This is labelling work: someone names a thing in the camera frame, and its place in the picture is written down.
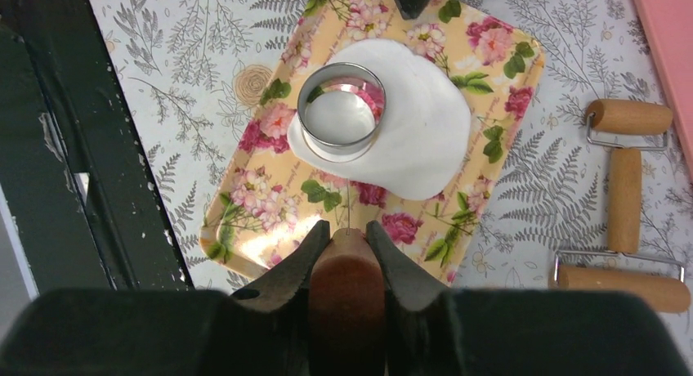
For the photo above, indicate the floral cutting board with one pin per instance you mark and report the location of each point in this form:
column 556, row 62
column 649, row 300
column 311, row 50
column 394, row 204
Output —
column 269, row 198

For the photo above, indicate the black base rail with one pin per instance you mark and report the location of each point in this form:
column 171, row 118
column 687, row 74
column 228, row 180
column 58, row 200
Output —
column 73, row 169

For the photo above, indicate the white dough ball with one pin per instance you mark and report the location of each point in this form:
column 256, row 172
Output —
column 379, row 114

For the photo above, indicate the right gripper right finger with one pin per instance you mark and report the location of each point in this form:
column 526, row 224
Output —
column 433, row 329

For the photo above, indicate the metal scraper red handle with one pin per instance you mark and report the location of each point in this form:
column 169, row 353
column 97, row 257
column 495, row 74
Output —
column 346, row 306

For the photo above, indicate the wooden double-ended roller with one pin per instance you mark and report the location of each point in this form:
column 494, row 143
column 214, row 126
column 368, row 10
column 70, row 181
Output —
column 630, row 119

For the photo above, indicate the pink plastic tray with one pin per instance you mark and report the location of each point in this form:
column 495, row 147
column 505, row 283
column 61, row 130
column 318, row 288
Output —
column 668, row 29

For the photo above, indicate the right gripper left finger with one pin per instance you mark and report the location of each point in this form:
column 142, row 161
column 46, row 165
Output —
column 261, row 329

